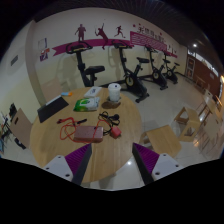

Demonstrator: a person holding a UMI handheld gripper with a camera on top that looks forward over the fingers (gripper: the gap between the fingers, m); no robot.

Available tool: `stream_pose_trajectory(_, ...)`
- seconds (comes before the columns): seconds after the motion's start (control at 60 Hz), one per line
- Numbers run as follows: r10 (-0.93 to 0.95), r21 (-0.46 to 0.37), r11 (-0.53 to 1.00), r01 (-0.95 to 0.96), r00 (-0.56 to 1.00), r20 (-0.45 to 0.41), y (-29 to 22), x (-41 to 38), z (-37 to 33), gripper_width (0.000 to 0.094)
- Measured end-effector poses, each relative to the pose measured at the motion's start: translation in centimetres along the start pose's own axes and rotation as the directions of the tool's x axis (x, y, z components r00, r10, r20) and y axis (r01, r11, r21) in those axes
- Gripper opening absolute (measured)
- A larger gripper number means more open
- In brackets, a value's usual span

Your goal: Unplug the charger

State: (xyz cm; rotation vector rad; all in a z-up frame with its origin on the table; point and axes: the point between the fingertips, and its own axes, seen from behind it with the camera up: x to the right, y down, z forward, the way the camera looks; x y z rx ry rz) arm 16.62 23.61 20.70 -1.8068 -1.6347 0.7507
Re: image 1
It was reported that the white plastic cup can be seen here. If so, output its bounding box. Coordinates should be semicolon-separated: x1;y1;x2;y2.
107;82;122;103

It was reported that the small wooden stool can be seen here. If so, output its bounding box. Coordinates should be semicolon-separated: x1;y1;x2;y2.
173;106;201;143

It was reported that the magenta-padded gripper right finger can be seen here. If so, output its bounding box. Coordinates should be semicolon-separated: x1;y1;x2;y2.
131;142;184;186

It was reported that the grey wall sign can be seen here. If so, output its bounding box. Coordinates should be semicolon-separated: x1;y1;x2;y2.
9;54;19;67

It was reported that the red cable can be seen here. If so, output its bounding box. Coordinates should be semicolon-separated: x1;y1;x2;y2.
56;117;113;143

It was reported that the pink power strip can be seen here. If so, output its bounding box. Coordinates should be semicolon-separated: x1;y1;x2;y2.
73;125;105;144

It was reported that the magenta sports wall decal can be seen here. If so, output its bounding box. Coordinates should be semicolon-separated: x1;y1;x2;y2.
51;22;179;58

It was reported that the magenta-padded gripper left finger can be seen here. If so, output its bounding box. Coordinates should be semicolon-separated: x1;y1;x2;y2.
42;143;93;186

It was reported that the wall poster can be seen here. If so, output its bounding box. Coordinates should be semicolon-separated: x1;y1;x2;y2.
37;37;51;63

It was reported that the wooden chair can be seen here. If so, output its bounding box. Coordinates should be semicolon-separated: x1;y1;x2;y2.
9;107;34;149
41;78;64;103

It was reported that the green wet wipes pack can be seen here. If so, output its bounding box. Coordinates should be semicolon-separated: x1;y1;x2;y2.
73;96;101;113

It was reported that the black power cable with plug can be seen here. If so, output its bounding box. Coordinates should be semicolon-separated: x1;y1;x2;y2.
98;111;121;136

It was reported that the brown round coaster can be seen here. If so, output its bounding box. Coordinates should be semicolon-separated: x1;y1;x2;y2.
101;100;122;110

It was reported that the red charger block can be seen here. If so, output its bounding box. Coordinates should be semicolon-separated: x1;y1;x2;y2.
110;125;122;139

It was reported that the white flat box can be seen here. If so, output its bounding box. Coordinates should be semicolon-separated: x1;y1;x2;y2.
83;86;104;98

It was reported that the square wooden stool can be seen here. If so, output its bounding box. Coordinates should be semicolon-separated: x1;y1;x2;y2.
139;124;183;158

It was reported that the group of wooden chairs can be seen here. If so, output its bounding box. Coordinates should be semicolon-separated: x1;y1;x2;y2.
194;89;224;158

